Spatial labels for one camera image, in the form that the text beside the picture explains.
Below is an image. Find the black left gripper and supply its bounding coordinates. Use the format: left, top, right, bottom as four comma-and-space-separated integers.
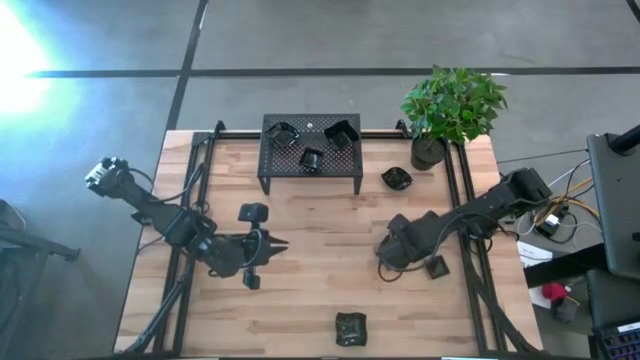
197, 202, 291, 292

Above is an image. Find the small black square plate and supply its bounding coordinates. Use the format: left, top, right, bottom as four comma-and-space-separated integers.
298, 146, 325, 172
424, 254, 451, 280

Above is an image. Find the black pot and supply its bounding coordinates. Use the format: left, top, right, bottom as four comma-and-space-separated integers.
264, 121, 301, 148
380, 166, 415, 192

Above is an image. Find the black perforated metal shelf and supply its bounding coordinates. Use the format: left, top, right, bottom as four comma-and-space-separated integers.
256, 113, 365, 196

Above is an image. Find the black wavy square plate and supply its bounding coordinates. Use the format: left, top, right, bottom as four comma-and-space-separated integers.
334, 311, 369, 348

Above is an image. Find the white paper sheet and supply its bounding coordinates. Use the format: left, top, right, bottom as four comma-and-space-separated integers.
516, 240, 554, 269

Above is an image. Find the green potted plant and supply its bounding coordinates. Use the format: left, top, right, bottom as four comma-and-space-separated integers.
399, 63, 509, 172

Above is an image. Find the red cloth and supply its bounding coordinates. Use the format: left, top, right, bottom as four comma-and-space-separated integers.
542, 282, 572, 302

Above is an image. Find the grey cloth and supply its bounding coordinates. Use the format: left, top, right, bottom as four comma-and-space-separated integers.
551, 298, 581, 324

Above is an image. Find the black side desk top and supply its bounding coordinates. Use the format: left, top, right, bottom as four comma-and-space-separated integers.
585, 130, 640, 281

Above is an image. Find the black side stand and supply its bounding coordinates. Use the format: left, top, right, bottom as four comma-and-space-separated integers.
0, 198, 82, 360

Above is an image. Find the black keyboard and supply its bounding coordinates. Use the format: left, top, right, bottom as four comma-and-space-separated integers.
592, 319, 640, 360

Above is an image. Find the black pole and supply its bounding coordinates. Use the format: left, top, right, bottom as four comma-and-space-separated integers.
607, 123, 640, 156

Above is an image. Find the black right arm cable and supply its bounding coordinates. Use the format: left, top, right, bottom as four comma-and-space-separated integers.
376, 259, 419, 285

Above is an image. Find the black aluminium rig frame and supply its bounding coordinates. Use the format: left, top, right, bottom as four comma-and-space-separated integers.
114, 119, 544, 359

